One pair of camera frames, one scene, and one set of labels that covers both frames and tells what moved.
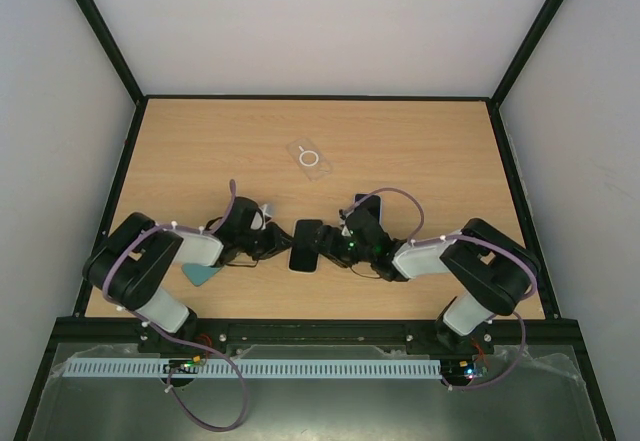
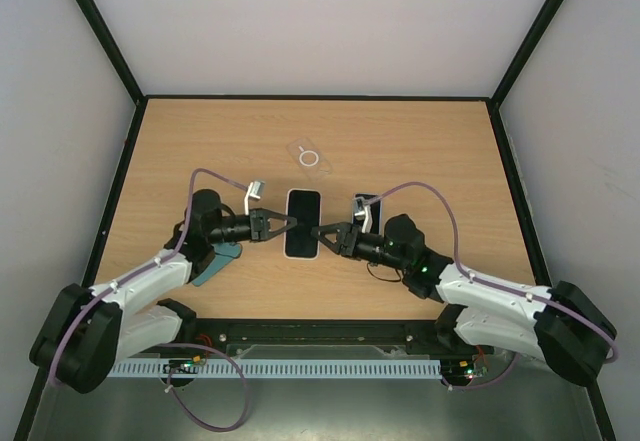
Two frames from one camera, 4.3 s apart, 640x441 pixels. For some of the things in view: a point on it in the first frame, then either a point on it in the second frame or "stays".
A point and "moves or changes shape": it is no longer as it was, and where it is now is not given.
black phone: [302, 255] moves or changes shape
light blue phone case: [373, 205] stays
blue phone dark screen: [371, 204] stays
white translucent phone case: [302, 256] to [286, 214]
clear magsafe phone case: [311, 161] stays
